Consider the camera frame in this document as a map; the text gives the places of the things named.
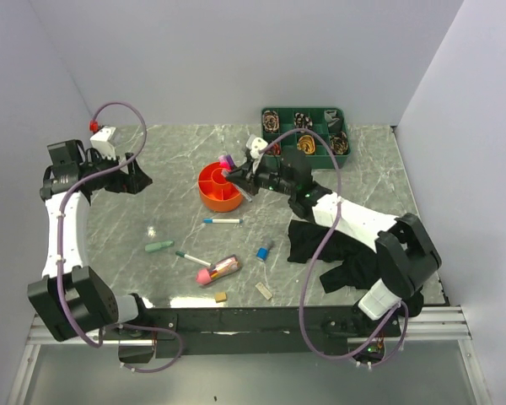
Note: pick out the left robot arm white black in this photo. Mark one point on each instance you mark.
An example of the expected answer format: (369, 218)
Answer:
(71, 298)

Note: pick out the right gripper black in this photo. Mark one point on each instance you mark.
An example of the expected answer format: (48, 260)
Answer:
(248, 178)

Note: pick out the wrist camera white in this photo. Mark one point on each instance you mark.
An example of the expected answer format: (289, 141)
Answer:
(103, 139)
(255, 146)

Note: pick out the aluminium rail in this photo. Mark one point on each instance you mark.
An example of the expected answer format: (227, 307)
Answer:
(433, 324)

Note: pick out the pink cap black highlighter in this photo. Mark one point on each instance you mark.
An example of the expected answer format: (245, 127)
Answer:
(230, 165)

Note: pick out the blue white pen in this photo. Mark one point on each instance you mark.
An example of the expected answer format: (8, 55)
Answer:
(223, 221)

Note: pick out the clear pencil case pink cap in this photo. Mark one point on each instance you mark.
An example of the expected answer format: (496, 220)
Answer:
(226, 266)

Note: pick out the black base beam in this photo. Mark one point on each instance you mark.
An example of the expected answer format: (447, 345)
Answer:
(262, 330)

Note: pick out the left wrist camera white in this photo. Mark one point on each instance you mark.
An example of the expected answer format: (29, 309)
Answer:
(103, 139)

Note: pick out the small tan eraser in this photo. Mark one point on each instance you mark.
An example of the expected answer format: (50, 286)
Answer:
(220, 297)

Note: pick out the green compartment tray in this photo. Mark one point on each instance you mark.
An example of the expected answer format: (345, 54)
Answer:
(322, 134)

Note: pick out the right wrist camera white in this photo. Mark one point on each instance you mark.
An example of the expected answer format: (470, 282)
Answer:
(255, 146)

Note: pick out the mint green correction tube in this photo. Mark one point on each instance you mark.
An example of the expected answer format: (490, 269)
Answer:
(158, 246)

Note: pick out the black cloth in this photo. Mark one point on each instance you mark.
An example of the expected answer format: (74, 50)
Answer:
(316, 249)

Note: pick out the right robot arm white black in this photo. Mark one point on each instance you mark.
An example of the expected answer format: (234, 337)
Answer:
(325, 207)

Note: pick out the white eraser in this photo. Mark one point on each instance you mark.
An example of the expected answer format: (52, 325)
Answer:
(264, 291)

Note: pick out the orange round organizer container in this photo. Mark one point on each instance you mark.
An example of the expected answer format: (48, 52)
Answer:
(216, 193)

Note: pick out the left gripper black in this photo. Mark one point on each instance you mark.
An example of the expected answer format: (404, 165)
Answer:
(131, 182)

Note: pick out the green cap white pen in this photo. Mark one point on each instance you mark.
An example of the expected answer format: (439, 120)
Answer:
(194, 259)

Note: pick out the thin blue pen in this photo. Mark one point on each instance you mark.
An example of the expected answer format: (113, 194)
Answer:
(244, 193)

